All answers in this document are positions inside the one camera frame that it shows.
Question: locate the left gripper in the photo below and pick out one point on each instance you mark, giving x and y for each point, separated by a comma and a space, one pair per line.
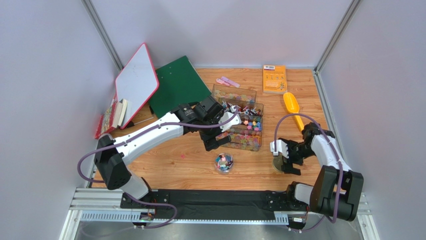
210, 142

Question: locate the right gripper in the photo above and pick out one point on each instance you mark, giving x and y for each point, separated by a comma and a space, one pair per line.
289, 157

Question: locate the gold round tin lid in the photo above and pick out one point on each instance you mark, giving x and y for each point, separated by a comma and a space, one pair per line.
277, 164

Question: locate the clear round plastic jar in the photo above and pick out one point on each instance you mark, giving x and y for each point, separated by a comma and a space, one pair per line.
224, 163

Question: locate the yellow plastic scoop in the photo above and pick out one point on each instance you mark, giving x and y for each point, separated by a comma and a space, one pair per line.
293, 107

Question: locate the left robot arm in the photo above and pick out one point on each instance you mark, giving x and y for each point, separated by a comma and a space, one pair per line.
113, 156

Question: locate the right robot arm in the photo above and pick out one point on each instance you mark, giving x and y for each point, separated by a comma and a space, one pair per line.
337, 190

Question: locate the clear box of translucent candies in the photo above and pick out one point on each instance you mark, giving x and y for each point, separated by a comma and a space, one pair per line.
242, 139

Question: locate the clear box of star candies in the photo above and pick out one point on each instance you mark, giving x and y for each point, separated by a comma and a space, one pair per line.
251, 122

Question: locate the clear box of lollipops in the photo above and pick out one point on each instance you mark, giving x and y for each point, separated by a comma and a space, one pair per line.
245, 108

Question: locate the green cutting mat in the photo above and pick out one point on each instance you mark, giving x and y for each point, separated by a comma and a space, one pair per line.
179, 83

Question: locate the orange paperback book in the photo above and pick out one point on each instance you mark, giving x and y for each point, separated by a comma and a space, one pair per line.
274, 79

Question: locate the red framed whiteboard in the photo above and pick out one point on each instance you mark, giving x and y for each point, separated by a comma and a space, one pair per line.
136, 83

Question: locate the stack of books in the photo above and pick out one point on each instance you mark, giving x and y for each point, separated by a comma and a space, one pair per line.
112, 118

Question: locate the aluminium frame rail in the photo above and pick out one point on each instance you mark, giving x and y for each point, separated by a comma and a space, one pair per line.
102, 205

